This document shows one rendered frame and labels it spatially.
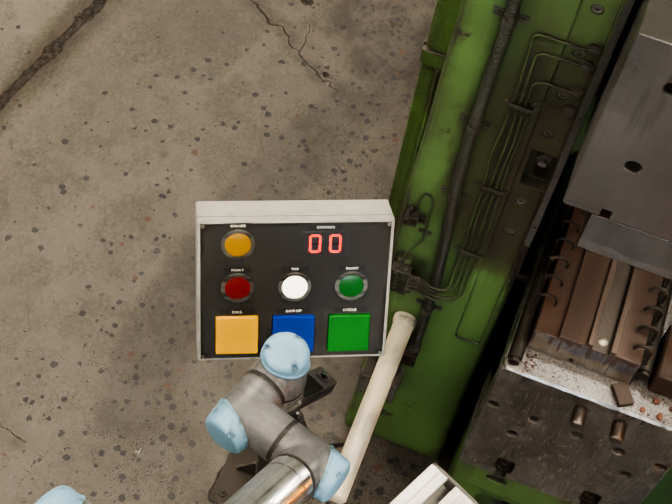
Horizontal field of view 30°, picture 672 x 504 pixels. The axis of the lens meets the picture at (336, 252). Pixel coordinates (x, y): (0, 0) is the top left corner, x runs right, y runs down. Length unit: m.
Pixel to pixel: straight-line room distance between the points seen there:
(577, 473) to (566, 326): 0.41
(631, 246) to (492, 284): 0.52
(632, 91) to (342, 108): 2.11
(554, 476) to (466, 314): 0.39
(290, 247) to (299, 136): 1.62
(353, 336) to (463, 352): 0.57
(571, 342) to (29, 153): 1.90
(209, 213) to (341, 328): 0.32
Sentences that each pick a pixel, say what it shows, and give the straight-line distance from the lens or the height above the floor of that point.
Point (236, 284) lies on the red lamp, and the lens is 2.18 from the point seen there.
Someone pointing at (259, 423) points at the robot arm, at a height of 1.27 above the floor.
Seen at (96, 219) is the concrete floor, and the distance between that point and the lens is 3.58.
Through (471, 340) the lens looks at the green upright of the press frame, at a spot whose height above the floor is 0.62.
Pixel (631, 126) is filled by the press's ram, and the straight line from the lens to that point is 1.87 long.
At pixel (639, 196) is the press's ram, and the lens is 1.98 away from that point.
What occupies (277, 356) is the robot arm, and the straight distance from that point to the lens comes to 1.90.
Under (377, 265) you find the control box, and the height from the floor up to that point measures 1.12.
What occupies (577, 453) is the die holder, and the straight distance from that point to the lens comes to 2.59.
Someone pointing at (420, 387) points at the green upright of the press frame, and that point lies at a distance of 2.97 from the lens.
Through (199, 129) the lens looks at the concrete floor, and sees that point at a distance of 3.76.
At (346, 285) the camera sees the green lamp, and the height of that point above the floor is 1.09.
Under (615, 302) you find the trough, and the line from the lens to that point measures 2.43.
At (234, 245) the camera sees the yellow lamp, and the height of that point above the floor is 1.16.
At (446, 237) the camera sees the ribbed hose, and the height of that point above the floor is 0.99.
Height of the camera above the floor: 2.97
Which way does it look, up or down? 57 degrees down
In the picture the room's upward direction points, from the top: 11 degrees clockwise
